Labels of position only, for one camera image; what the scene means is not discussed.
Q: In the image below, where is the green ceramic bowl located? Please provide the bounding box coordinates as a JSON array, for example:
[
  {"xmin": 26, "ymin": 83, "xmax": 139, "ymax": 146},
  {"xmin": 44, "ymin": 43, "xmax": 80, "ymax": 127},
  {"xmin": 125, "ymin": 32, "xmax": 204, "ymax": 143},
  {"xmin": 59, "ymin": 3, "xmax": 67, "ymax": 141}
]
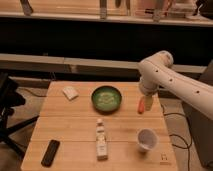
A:
[{"xmin": 91, "ymin": 86, "xmax": 122, "ymax": 113}]

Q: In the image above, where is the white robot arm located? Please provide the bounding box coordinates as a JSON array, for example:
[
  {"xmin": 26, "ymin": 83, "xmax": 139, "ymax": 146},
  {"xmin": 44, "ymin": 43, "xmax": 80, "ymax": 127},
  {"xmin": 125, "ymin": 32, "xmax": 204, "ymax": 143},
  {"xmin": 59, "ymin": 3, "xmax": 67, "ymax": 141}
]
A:
[{"xmin": 138, "ymin": 51, "xmax": 213, "ymax": 120}]

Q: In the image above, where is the orange carrot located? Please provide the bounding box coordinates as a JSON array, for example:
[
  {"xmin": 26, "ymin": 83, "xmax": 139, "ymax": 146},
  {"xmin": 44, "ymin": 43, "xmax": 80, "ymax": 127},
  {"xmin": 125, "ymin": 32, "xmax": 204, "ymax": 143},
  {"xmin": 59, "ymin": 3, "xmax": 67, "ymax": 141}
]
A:
[{"xmin": 138, "ymin": 97, "xmax": 145, "ymax": 114}]

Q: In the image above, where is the white paper cup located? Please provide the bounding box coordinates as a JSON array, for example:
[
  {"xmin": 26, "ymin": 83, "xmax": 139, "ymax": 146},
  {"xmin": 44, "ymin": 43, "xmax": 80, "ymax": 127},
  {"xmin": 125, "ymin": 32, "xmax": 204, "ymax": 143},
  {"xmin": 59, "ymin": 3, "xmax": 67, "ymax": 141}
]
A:
[{"xmin": 137, "ymin": 129, "xmax": 158, "ymax": 153}]

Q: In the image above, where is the white tube bottle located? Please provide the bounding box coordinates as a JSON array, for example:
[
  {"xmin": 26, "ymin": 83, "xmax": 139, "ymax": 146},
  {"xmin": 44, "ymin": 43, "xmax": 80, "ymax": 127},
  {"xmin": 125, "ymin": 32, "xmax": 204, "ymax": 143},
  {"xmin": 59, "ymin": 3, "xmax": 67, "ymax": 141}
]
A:
[{"xmin": 96, "ymin": 119, "xmax": 108, "ymax": 160}]

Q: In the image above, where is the black remote control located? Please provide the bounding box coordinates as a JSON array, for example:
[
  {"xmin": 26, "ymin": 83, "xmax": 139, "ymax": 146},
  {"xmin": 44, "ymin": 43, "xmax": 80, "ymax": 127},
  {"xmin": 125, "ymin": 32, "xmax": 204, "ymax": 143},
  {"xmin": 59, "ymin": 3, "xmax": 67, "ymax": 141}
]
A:
[{"xmin": 41, "ymin": 140, "xmax": 60, "ymax": 167}]

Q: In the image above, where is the black office chair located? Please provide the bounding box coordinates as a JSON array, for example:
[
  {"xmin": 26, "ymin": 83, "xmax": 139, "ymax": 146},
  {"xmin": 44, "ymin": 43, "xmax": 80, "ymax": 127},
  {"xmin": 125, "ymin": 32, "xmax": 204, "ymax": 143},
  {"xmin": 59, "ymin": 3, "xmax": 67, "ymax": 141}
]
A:
[{"xmin": 0, "ymin": 72, "xmax": 38, "ymax": 158}]

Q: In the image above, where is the long grey bench shelf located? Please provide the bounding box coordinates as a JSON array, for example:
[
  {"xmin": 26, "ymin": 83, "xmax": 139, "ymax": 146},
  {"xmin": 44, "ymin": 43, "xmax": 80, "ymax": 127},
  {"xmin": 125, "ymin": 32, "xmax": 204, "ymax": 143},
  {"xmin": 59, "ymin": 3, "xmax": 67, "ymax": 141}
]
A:
[{"xmin": 0, "ymin": 53, "xmax": 208, "ymax": 81}]

